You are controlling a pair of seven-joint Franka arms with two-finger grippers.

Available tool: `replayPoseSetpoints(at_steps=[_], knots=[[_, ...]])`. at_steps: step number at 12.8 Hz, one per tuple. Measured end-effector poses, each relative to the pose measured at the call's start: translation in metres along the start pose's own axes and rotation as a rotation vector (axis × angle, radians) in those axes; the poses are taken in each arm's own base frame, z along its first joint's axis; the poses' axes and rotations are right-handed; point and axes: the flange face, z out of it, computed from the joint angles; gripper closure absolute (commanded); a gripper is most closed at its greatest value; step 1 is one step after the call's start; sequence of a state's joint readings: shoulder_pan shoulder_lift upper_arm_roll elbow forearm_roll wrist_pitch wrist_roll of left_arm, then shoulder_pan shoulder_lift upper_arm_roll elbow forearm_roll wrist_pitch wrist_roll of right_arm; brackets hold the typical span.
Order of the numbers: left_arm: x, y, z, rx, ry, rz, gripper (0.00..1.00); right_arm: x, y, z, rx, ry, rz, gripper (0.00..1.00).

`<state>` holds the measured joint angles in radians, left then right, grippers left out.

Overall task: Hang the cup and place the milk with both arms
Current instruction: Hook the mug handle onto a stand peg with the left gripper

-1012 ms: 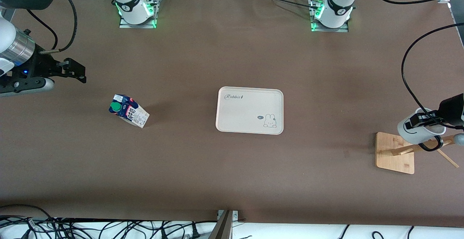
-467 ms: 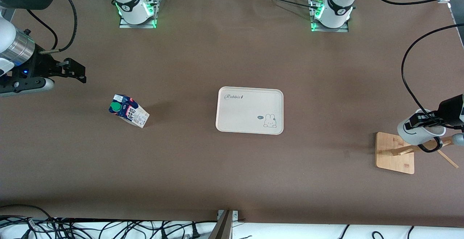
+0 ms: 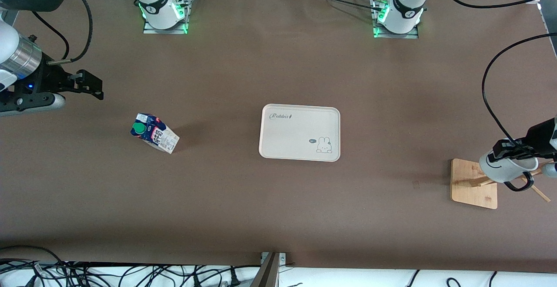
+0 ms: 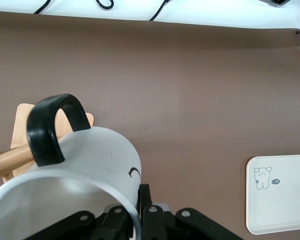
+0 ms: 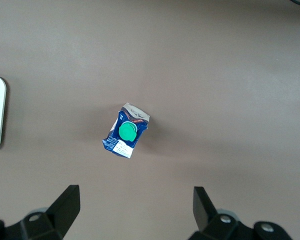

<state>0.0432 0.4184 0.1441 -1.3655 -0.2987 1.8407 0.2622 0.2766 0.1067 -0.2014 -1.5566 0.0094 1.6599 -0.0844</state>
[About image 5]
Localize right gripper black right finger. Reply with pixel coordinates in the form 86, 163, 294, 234
188, 186, 295, 240

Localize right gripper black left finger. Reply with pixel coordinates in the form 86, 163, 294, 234
0, 184, 81, 240

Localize blue milk carton green cap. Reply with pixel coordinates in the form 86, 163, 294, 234
101, 102, 151, 159

